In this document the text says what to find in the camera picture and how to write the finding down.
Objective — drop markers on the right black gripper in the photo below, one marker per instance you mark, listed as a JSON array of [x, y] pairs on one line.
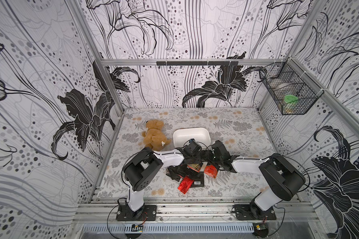
[[215, 161]]

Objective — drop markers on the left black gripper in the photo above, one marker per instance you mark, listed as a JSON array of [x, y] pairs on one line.
[[198, 160]]

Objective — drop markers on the yellow label tea bag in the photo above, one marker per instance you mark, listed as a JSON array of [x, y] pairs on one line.
[[195, 167]]

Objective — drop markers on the red label black tea bag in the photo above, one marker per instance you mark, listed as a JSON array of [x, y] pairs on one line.
[[211, 171]]

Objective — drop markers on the black barcode tea bag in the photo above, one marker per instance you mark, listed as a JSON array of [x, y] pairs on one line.
[[198, 181]]

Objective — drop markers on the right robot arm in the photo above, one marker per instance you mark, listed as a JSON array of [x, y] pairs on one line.
[[283, 179]]

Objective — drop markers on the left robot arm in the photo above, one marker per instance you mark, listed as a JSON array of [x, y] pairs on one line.
[[143, 166]]

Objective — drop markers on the white plastic storage box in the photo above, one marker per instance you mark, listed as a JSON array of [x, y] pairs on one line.
[[199, 134]]

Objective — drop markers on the black tea bag pile left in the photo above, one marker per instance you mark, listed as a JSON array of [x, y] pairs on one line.
[[177, 173]]

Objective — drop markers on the red foil tea bag lower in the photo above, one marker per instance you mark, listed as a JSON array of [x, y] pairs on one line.
[[185, 184]]

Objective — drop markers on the brown teddy bear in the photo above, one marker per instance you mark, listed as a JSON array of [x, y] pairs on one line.
[[154, 138]]

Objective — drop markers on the green lid cup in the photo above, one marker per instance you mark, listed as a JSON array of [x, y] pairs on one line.
[[290, 102]]

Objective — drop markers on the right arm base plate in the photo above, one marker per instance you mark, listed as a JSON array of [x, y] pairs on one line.
[[245, 212]]

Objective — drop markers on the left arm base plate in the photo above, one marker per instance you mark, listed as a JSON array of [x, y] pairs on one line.
[[146, 213]]

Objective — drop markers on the black wire basket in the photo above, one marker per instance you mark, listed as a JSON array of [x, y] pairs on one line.
[[281, 79]]

